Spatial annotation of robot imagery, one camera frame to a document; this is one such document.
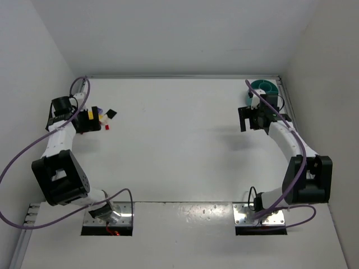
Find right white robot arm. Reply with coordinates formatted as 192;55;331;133
238;95;333;218

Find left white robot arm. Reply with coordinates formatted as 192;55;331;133
31;93;120;224

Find yellow lego brick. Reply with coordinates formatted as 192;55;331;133
88;111;94;120

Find white lego brick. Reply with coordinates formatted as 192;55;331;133
99;114;109;126

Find black lego plate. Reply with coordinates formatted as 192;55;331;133
106;109;117;119

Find teal divided round container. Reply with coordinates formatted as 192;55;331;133
246;80;279;106

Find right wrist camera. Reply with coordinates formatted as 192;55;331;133
250;95;260;110

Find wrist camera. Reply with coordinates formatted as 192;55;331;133
250;95;260;110
74;92;86;107

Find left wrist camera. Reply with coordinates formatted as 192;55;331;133
74;92;86;107

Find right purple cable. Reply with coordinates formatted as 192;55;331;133
245;79;317;229

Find purple cable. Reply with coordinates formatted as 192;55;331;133
0;77;134;231
245;79;317;229

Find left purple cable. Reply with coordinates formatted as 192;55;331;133
0;77;134;231

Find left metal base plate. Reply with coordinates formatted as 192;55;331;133
83;202;133;228

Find metal base plate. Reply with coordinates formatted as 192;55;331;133
232;202;286;228
83;202;133;228

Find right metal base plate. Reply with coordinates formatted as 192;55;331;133
232;202;286;228

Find aluminium frame rail left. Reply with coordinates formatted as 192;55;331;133
9;203;40;269

